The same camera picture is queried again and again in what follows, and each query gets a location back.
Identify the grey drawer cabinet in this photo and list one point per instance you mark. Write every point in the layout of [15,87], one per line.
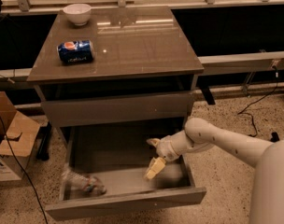
[137,50]

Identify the black stand leg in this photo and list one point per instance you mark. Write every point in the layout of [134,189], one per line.
[274,137]
[43,143]

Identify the black stand leg right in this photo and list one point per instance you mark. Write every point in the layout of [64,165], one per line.
[274,137]

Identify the black stand leg left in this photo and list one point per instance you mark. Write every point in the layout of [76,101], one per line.
[43,143]

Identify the brown cardboard box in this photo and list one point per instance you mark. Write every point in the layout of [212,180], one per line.
[17,139]

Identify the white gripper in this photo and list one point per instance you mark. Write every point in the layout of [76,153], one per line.
[165,148]

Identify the blue Pepsi soda can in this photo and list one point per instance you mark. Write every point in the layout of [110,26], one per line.
[76,51]

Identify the open grey middle drawer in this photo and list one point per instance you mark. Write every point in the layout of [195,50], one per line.
[118,154]

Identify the clear plastic water bottle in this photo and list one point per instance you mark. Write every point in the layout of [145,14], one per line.
[87,183]

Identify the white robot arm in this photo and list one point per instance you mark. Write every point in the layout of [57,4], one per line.
[266,157]

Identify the closed grey top drawer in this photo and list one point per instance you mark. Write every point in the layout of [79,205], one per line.
[118,109]

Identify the white ceramic bowl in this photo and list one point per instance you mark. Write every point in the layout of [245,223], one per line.
[78,14]

